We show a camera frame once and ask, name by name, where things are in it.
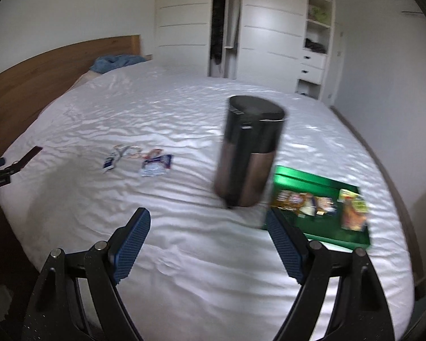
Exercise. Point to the dark blue wafer packet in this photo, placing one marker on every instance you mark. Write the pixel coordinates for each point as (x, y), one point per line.
(156, 163)

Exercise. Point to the brown chocolate snack packet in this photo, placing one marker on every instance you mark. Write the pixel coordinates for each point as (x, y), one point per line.
(299, 203)

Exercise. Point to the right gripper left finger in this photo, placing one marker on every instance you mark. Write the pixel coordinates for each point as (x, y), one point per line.
(55, 310)

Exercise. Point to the green tray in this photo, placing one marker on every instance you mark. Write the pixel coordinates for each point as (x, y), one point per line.
(323, 228)

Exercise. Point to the light blue snack packet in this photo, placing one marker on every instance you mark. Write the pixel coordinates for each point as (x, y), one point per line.
(119, 152)

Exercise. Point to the wooden headboard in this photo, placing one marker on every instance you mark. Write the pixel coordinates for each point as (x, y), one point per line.
(28, 87)

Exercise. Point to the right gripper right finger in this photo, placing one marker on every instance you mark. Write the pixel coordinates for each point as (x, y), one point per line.
(360, 311)

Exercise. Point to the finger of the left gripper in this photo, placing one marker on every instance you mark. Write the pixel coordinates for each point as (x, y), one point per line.
(20, 164)

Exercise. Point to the dried vegetable snack bag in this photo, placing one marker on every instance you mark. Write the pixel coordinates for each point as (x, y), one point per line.
(355, 210)

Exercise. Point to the small yellow blue packet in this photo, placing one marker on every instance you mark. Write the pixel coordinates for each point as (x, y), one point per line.
(324, 206)

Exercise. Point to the blue cloth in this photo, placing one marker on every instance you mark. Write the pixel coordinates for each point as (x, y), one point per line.
(107, 63)

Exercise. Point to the white wardrobe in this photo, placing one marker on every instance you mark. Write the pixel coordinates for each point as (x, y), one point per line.
(282, 44)

